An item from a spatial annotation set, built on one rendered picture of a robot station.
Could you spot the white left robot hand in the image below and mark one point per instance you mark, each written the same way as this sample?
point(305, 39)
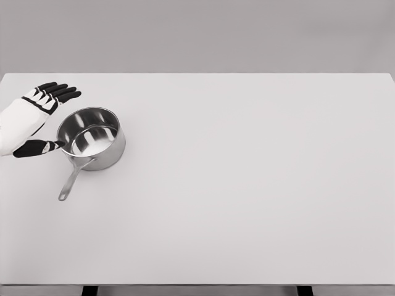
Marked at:
point(21, 118)

